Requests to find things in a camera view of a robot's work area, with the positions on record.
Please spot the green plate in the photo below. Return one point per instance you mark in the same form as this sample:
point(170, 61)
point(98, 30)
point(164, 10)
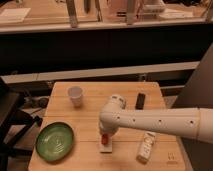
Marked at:
point(55, 141)

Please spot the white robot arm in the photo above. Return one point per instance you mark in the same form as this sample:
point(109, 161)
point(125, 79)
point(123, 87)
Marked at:
point(192, 123)

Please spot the black chair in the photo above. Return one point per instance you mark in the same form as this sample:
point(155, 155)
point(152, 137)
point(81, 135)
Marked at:
point(10, 115)

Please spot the red pepper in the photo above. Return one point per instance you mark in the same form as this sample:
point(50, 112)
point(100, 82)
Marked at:
point(104, 140)

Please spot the black rectangular block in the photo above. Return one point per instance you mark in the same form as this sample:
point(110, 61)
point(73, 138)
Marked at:
point(140, 101)

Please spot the white paper cup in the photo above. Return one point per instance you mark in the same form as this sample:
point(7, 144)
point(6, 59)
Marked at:
point(75, 94)

